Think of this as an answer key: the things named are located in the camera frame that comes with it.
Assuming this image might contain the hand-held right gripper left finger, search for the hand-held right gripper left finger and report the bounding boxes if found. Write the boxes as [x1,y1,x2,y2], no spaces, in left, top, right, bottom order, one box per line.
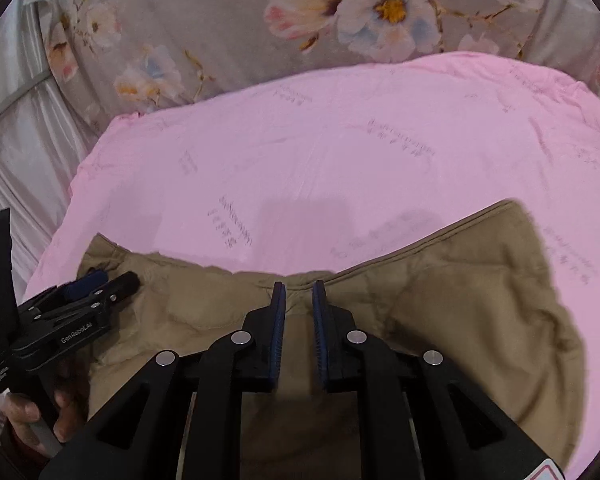
[39,281,287,480]

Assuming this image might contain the white satin curtain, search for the white satin curtain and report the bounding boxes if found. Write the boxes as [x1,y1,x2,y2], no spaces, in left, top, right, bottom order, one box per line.
[0,0,106,421]

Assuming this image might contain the pink bed sheet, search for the pink bed sheet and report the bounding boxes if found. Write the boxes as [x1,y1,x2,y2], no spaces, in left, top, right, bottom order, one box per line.
[24,50,600,480]

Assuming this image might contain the olive quilted jacket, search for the olive quilted jacket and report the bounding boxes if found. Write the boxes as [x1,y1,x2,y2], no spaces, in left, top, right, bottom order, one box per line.
[75,199,588,480]

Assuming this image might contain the grey curtain band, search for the grey curtain band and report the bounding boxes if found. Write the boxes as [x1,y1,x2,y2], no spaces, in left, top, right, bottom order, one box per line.
[0,72,56,136]

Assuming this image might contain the grey floral cloth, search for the grey floral cloth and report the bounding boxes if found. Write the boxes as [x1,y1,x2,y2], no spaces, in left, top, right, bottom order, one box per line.
[40,0,600,133]

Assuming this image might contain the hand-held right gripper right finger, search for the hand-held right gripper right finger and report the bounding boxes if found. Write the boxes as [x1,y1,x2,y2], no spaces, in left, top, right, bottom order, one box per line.
[312,280,568,480]

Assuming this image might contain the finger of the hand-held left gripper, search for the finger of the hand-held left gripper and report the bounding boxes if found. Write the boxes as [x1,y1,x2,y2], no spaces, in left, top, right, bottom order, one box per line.
[25,268,108,311]
[35,272,142,325]

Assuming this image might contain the person's left hand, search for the person's left hand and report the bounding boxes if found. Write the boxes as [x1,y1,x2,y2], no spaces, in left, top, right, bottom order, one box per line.
[2,359,91,461]

